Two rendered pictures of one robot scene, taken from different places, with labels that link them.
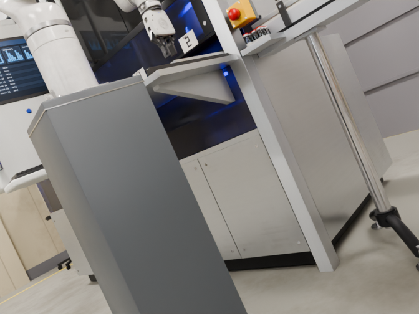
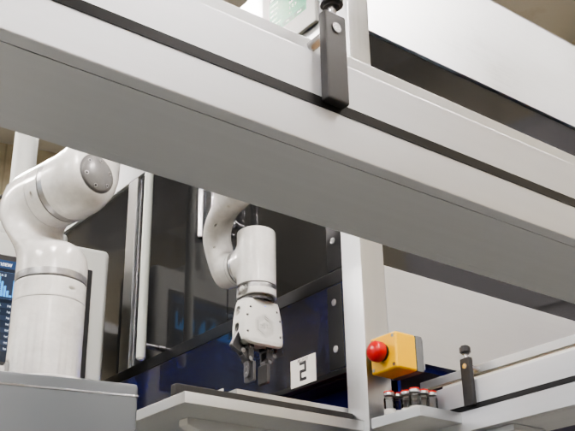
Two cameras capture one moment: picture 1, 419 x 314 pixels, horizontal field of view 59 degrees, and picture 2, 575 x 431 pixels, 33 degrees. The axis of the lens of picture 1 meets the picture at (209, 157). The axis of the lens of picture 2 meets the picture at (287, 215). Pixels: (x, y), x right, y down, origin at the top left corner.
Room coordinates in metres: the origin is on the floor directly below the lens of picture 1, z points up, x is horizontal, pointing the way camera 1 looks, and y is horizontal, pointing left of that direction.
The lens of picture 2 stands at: (-0.48, -0.39, 0.45)
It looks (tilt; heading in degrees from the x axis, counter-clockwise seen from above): 25 degrees up; 9
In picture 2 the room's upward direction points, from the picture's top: 1 degrees counter-clockwise
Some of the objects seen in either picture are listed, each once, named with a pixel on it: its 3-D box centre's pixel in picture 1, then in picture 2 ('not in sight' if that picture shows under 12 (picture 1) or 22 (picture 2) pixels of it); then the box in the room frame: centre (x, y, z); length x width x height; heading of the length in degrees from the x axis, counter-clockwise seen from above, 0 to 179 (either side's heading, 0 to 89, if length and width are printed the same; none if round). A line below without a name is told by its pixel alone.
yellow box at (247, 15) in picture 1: (242, 14); (395, 356); (1.34, -0.31, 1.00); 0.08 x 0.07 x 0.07; 137
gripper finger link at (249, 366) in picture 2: (162, 48); (245, 364); (1.39, 0.00, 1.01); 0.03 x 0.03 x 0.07; 47
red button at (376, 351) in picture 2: (234, 14); (378, 351); (1.31, -0.28, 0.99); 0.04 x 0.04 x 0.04; 47
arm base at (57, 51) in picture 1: (65, 70); (45, 339); (0.98, 0.25, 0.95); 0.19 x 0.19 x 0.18
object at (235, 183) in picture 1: (191, 179); not in sight; (2.43, 0.16, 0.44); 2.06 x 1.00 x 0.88; 47
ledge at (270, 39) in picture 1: (265, 43); (422, 422); (1.36, -0.35, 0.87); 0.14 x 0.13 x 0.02; 137
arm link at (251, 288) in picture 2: (149, 8); (255, 294); (1.41, -0.02, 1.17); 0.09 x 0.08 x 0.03; 137
